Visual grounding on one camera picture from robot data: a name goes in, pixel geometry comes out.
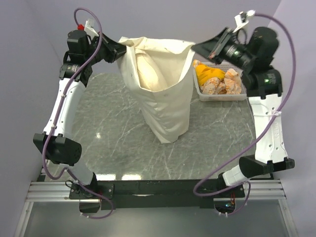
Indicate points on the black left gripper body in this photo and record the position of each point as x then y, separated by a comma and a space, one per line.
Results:
106, 51

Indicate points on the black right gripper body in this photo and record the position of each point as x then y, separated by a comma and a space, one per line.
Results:
225, 49

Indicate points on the cream rectangular pillow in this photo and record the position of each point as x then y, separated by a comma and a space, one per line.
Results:
150, 76

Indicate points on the cream satin pillowcase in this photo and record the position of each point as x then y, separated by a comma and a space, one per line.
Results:
167, 111

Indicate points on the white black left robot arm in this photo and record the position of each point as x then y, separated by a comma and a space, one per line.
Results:
55, 142

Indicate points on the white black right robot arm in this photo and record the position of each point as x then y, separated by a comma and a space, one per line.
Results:
264, 90

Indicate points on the white plastic basket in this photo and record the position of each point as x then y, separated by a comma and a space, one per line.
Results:
220, 97

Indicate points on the yellow cloth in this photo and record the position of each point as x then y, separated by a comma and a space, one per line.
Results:
204, 73

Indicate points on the white orange patterned cloth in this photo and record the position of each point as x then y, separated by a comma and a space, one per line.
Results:
230, 84

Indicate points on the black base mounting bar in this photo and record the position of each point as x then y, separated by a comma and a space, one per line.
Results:
150, 194

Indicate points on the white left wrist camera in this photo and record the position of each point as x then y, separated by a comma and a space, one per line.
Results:
88, 27

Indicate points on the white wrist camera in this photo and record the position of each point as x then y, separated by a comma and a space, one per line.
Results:
242, 19
88, 27

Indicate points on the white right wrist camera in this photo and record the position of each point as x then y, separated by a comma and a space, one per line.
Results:
242, 19

